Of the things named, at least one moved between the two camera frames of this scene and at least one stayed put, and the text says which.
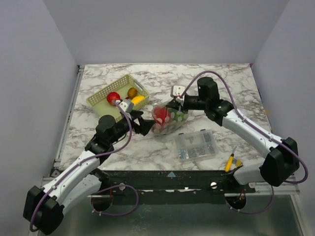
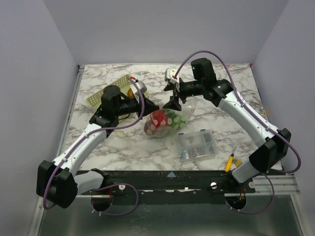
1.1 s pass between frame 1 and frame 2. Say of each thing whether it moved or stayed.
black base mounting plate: stayed
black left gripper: moved
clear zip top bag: moved
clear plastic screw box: stayed
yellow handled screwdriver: stayed
